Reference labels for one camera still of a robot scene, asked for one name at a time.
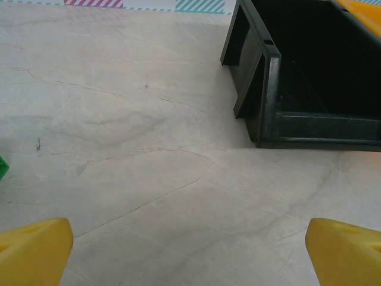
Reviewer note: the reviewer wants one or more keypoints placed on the green lego brick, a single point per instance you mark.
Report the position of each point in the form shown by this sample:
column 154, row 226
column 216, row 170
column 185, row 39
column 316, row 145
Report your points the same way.
column 3, row 168

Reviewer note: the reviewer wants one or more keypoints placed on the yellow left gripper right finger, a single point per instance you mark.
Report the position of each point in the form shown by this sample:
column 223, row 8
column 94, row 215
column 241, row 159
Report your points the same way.
column 345, row 259

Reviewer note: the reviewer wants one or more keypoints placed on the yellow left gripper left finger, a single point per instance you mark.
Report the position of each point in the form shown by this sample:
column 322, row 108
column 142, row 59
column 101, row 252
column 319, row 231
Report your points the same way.
column 32, row 256

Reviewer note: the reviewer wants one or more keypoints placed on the yellow plastic bin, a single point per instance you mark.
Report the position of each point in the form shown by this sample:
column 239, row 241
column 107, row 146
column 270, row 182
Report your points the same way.
column 366, row 12

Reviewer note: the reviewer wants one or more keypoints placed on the black plastic bin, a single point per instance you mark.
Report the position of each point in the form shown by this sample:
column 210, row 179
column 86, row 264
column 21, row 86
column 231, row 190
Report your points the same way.
column 268, row 89

